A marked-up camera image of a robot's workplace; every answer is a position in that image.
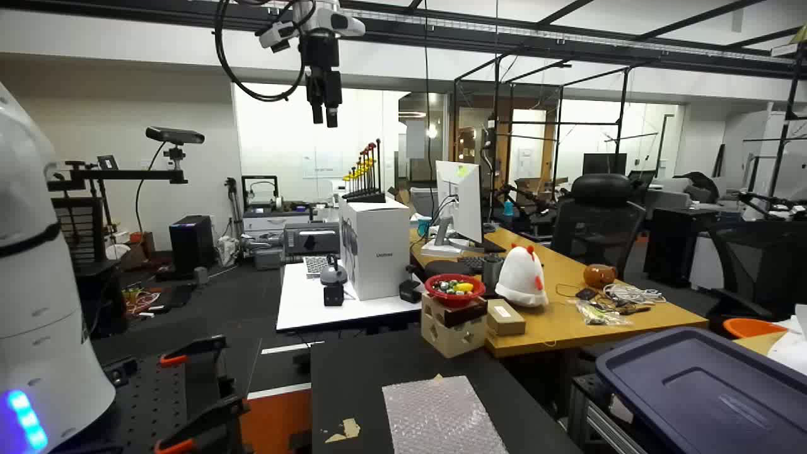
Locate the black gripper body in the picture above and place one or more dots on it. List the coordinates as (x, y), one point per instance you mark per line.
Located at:
(324, 67)

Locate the clear bubble wrap sheet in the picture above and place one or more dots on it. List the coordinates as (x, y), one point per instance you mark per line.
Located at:
(441, 418)

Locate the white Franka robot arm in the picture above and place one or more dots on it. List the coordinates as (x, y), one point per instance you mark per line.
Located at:
(40, 293)

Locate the yellow items on rack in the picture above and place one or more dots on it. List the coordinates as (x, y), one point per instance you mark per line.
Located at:
(363, 168)

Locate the hanging light bulb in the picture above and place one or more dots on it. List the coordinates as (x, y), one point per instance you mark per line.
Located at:
(432, 132)

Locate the gray printer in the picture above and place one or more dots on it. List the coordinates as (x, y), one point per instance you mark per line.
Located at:
(311, 241)

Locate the large white box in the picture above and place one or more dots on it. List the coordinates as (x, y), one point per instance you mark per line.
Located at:
(375, 249)

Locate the white computer monitor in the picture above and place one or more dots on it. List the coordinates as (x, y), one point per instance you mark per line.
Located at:
(459, 204)

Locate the black computer tower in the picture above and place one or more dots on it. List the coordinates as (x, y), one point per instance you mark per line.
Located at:
(193, 243)

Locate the small black device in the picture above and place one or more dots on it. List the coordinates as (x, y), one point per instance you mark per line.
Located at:
(408, 292)

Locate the white table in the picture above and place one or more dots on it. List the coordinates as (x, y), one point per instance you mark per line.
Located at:
(302, 307)

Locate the black metal rack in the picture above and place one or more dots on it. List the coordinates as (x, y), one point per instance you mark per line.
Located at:
(127, 176)

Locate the red patterned bowl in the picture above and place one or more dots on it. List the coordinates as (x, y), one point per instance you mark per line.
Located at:
(454, 289)

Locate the black cup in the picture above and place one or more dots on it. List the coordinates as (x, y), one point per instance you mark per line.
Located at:
(491, 270)

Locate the black orange clamp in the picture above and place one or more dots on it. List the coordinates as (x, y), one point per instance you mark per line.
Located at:
(194, 347)
(201, 424)

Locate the tan black small box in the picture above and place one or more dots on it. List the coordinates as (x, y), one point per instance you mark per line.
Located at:
(504, 320)

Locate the black computer monitor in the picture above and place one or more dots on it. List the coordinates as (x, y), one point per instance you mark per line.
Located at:
(604, 163)

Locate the tan cardboard scrap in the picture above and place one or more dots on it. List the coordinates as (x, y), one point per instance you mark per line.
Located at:
(436, 378)
(346, 431)

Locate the black office chair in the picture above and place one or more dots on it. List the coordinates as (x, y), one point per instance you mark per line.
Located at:
(596, 219)

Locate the wooden desk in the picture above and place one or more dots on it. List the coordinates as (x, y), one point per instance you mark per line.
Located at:
(562, 323)

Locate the brown bowl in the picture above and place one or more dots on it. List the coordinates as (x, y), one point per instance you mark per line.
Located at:
(599, 277)

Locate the pile of snack packets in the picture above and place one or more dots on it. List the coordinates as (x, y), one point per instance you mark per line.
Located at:
(616, 301)

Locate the black metal cart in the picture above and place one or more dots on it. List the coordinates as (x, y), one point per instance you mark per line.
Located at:
(601, 418)

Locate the dark blue storage bin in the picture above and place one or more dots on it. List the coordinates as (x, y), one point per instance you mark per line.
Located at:
(706, 392)

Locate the orange bowl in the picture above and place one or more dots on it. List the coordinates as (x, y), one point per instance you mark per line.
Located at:
(750, 326)

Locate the white paper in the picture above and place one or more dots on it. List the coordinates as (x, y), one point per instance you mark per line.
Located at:
(789, 345)

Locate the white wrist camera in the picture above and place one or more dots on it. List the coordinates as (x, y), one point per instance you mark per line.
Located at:
(276, 33)

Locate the black frame 3D printer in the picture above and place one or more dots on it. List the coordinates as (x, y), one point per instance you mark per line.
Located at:
(257, 195)

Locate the black camera on stand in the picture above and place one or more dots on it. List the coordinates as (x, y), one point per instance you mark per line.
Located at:
(175, 136)

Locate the black overhead metal frame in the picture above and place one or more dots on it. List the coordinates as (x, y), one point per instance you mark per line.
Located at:
(589, 51)

